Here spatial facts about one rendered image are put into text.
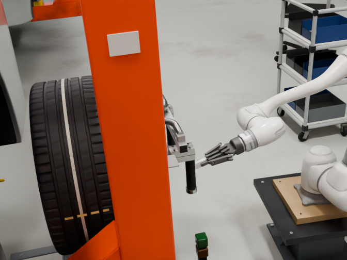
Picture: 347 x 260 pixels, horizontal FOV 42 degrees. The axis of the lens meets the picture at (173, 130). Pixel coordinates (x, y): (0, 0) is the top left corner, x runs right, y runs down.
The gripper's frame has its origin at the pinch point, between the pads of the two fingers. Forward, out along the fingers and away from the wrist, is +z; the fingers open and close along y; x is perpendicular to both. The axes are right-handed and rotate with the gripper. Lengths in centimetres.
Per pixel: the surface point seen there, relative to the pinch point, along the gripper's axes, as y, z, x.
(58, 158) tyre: 28, 46, -48
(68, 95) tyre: 9, 36, -57
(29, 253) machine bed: -44, 97, 39
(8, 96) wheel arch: -44, 64, -47
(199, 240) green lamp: 39.7, 16.1, 0.5
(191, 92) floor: -221, -52, 87
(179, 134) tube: 22.8, 6.7, -32.8
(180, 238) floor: -33, 20, 68
